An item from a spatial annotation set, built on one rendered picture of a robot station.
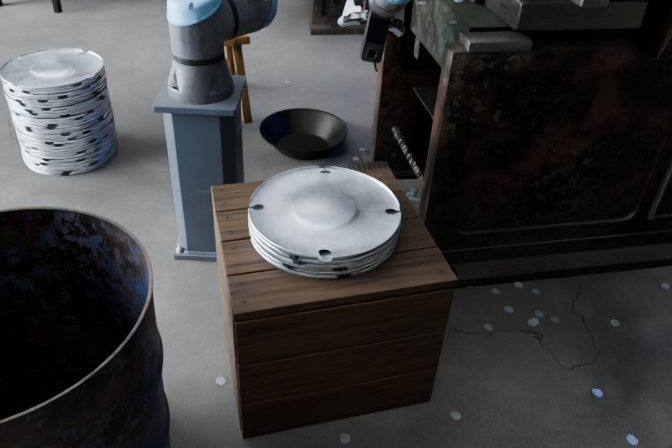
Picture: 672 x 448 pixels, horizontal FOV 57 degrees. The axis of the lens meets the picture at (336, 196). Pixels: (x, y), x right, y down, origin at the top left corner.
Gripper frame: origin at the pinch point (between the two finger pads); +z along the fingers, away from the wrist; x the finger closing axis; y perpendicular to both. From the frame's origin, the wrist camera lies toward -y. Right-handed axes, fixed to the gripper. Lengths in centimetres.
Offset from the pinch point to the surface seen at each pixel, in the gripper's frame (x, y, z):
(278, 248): 15, -48, -36
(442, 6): -16.5, 9.1, 1.1
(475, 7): -23.2, 8.9, -3.1
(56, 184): 82, -49, 52
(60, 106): 81, -26, 44
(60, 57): 88, -10, 59
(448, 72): -15.8, -9.5, -16.1
